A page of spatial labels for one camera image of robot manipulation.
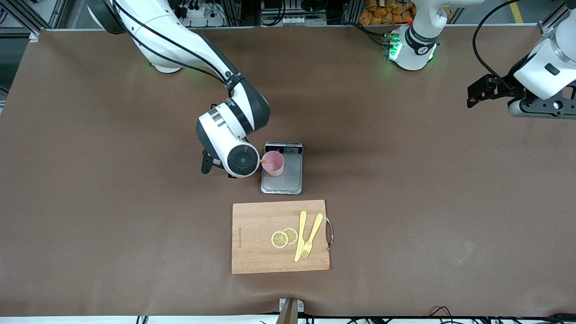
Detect aluminium corner profile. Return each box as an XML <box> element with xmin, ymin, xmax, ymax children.
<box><xmin>539</xmin><ymin>0</ymin><xmax>576</xmax><ymax>35</ymax></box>

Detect brown table cover mat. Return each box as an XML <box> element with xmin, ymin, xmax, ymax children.
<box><xmin>0</xmin><ymin>25</ymin><xmax>576</xmax><ymax>318</ymax></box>

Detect yellow plastic fork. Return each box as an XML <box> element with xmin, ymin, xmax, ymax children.
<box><xmin>301</xmin><ymin>213</ymin><xmax>324</xmax><ymax>258</ymax></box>

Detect yellow plastic knife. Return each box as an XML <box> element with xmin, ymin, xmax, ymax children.
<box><xmin>294</xmin><ymin>210</ymin><xmax>308</xmax><ymax>262</ymax></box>

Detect aluminium frame profiles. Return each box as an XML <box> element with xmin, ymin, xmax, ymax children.
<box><xmin>0</xmin><ymin>0</ymin><xmax>86</xmax><ymax>36</ymax></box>

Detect black floor cable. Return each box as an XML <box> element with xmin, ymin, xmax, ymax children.
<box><xmin>430</xmin><ymin>306</ymin><xmax>576</xmax><ymax>324</ymax></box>

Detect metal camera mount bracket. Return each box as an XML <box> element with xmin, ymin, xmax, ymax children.
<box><xmin>279</xmin><ymin>298</ymin><xmax>305</xmax><ymax>324</ymax></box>

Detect wooden cutting board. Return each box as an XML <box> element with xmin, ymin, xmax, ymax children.
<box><xmin>231</xmin><ymin>200</ymin><xmax>334</xmax><ymax>275</ymax></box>

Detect silver digital kitchen scale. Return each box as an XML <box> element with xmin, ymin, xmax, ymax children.
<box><xmin>261</xmin><ymin>142</ymin><xmax>304</xmax><ymax>195</ymax></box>

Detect white power strip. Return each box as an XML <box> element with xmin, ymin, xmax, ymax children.
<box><xmin>179</xmin><ymin>4</ymin><xmax>225</xmax><ymax>27</ymax></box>

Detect pink plastic cup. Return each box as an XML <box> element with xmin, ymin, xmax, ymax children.
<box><xmin>261</xmin><ymin>151</ymin><xmax>285</xmax><ymax>177</ymax></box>

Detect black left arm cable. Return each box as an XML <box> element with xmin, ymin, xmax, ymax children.
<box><xmin>472</xmin><ymin>0</ymin><xmax>527</xmax><ymax>90</ymax></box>

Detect orange snack packets pile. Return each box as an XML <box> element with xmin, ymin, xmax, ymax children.
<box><xmin>359</xmin><ymin>0</ymin><xmax>417</xmax><ymax>25</ymax></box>

